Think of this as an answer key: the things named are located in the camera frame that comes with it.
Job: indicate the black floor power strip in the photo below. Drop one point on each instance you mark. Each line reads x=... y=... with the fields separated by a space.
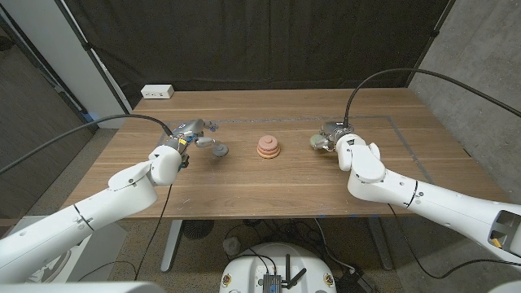
x=350 y=281

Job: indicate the black backdrop cloth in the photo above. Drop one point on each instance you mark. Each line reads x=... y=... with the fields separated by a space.
x=260 y=40

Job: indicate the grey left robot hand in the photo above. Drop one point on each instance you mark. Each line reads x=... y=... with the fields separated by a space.
x=189 y=128

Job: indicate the grey router with antennas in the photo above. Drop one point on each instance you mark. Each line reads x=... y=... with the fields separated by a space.
x=272 y=281

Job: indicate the grey round floor object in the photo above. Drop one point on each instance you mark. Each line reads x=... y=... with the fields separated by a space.
x=232 y=246

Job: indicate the black backdrop stand pole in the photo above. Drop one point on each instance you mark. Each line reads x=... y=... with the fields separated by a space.
x=93 y=61
x=431 y=36

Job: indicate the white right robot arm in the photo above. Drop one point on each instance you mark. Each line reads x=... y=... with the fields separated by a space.
x=407 y=191

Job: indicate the white table leg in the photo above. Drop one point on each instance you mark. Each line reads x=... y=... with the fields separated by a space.
x=171 y=248

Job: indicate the grey table leg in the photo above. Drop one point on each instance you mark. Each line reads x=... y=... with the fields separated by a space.
x=380 y=248

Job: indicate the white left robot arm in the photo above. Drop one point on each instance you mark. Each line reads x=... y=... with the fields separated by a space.
x=122 y=195

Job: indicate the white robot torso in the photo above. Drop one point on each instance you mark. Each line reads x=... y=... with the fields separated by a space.
x=81 y=288

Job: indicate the black round floor fan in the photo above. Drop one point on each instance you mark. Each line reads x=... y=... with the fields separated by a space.
x=197 y=228

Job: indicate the white power outlet box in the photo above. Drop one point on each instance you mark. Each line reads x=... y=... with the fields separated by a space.
x=157 y=91

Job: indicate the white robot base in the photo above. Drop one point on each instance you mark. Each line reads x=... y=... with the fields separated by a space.
x=244 y=268

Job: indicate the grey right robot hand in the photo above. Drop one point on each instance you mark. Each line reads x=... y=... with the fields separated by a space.
x=335 y=129

